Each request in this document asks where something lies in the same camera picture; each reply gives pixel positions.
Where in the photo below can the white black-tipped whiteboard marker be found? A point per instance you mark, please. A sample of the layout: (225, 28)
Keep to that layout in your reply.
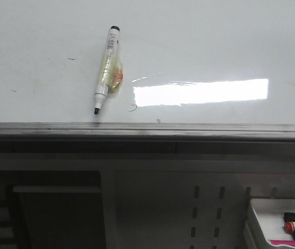
(111, 71)

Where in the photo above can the white pegboard panel with slots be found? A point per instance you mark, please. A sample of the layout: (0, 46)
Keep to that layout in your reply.
(190, 209)

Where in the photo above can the dark grey cabinet panel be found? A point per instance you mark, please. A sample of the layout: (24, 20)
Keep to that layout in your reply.
(56, 216)

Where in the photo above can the white plastic storage tray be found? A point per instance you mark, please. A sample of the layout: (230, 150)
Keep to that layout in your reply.
(265, 222)

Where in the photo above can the pink card in tray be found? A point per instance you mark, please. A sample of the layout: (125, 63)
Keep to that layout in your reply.
(283, 242)

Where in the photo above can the white whiteboard with grey frame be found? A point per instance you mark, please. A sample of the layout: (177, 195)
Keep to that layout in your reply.
(210, 69)

